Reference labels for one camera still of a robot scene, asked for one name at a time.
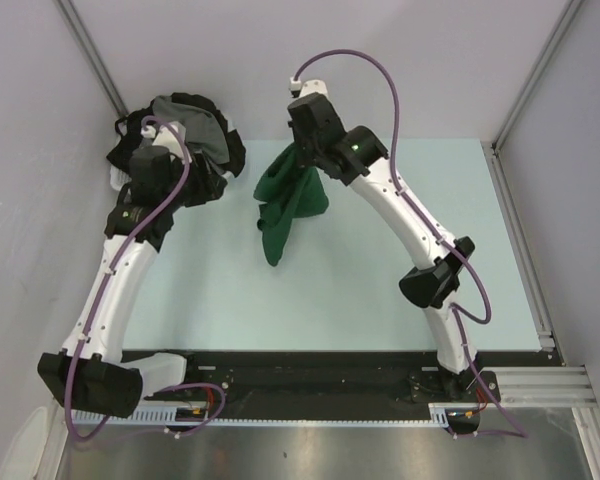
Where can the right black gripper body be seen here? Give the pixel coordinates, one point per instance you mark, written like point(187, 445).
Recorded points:
point(306, 154)

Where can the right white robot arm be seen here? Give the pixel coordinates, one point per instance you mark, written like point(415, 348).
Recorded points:
point(358, 159)

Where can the black t shirt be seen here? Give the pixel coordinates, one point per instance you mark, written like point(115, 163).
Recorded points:
point(205, 182)

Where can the right aluminium corner post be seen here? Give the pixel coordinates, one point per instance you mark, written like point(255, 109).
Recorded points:
point(540, 67)

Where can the white plastic laundry basket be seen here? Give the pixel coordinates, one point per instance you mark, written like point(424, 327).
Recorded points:
point(118, 178)

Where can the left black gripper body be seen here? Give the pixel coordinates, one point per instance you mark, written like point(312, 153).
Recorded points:
point(178, 171)

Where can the grey t shirt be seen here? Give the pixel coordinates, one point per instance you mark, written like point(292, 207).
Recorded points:
point(197, 115)

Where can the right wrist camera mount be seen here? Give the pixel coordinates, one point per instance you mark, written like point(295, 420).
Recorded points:
point(299, 88)

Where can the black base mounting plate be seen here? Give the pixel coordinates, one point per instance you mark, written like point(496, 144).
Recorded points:
point(312, 358)

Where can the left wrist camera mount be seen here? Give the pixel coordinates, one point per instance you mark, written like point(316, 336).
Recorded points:
point(161, 137)

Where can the green t shirt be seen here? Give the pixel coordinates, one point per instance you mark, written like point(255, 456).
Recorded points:
point(286, 192)

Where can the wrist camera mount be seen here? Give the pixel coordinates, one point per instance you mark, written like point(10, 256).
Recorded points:
point(161, 137)
point(299, 88)

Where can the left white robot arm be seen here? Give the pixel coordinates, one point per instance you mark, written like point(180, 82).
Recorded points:
point(88, 373)

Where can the aluminium corner post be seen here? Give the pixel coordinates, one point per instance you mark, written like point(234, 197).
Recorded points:
point(91, 54)
point(540, 67)

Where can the left aluminium corner post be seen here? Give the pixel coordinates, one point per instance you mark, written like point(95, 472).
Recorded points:
point(91, 54)

